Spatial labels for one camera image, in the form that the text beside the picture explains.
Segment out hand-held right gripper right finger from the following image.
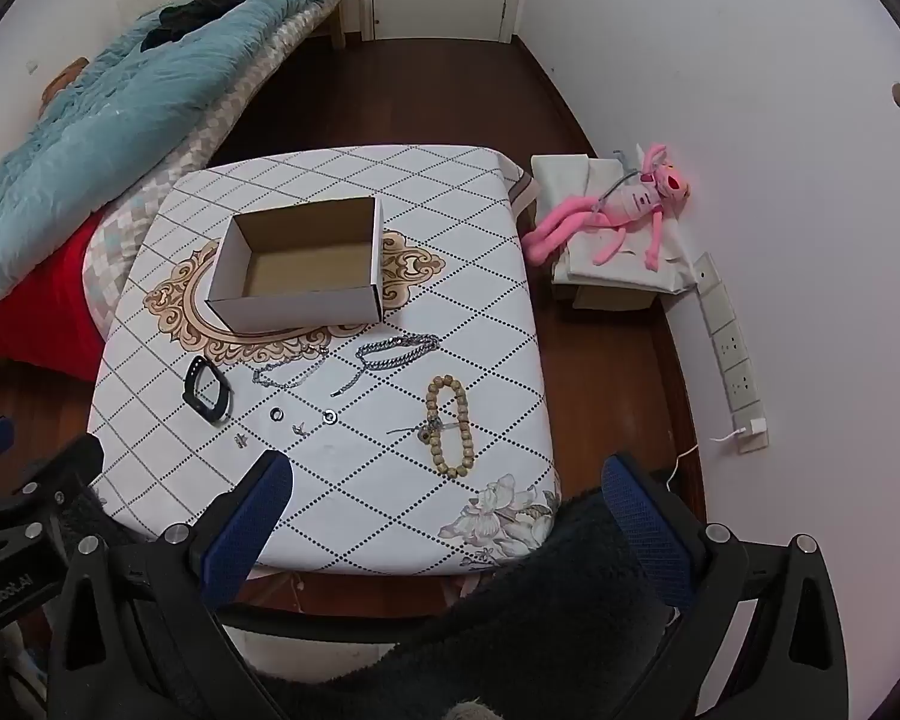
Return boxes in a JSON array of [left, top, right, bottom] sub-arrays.
[[602, 454, 850, 720]]

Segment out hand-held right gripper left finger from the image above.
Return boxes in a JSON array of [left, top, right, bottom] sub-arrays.
[[49, 448, 295, 720]]

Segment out black wristband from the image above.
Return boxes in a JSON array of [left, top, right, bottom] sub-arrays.
[[182, 357, 235, 423]]

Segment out thin silver chain necklace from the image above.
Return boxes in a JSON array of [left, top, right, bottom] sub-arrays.
[[251, 345, 331, 391]]

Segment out wooden bead bracelet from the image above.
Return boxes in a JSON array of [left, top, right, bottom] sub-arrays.
[[425, 375, 473, 478]]

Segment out cardboard box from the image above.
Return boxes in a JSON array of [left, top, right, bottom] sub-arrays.
[[205, 196, 386, 334]]

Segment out thick silver chain bracelet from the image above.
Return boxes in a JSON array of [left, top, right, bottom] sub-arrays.
[[330, 334, 442, 398]]

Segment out red blanket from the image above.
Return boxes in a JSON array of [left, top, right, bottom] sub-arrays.
[[0, 221, 110, 383]]

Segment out white diamond-patterned tablecloth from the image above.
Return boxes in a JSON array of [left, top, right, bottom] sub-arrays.
[[90, 144, 563, 575]]

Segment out small metal pendant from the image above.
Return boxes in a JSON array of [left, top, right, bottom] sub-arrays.
[[387, 420, 452, 445]]

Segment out white power strip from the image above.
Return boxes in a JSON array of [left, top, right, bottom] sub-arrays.
[[691, 253, 770, 455]]

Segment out pink plush toy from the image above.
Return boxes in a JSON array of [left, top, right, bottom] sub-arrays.
[[521, 141, 692, 271]]

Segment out light blue quilt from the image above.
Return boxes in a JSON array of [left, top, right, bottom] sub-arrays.
[[0, 0, 361, 301]]

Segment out brown cloth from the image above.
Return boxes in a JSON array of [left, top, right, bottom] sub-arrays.
[[41, 58, 91, 117]]

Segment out checkered bedsheet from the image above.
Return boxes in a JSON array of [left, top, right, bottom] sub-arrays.
[[82, 0, 346, 338]]

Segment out black clothes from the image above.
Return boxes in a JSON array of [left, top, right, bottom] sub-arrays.
[[141, 0, 260, 53]]

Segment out white charger cable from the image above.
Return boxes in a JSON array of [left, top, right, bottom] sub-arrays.
[[649, 427, 751, 496]]

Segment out wooden bed frame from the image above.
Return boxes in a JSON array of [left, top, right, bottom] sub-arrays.
[[300, 0, 350, 52]]

